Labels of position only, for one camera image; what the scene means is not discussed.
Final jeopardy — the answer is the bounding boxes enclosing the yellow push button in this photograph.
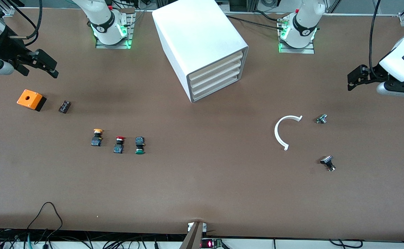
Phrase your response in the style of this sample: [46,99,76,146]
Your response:
[91,129,104,147]

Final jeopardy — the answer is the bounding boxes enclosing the red push button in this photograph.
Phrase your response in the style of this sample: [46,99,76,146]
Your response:
[113,136,126,154]

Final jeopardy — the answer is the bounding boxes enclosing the white semicircular plastic clamp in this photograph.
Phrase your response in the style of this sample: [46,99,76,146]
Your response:
[274,115,303,151]

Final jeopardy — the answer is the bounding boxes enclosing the small red LED device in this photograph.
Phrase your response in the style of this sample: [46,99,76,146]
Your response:
[201,238,224,249]

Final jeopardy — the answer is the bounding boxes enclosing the orange button enclosure box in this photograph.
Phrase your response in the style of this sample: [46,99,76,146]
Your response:
[17,89,47,112]

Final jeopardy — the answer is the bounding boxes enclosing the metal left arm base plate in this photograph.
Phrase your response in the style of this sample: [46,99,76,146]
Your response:
[279,21,316,54]

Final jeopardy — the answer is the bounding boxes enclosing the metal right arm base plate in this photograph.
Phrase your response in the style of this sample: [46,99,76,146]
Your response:
[95,10,134,49]

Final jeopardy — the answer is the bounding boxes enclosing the black rectangular lens switch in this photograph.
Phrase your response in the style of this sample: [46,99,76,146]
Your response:
[320,156,336,172]

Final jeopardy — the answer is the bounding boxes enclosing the black power cable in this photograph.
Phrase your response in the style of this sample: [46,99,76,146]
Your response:
[224,14,287,31]

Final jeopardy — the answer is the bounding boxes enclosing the thin black looped cable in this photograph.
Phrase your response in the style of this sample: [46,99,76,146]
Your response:
[27,202,63,242]

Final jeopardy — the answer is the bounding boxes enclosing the brown camera mount bar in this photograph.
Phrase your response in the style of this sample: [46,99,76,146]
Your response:
[179,221,206,249]

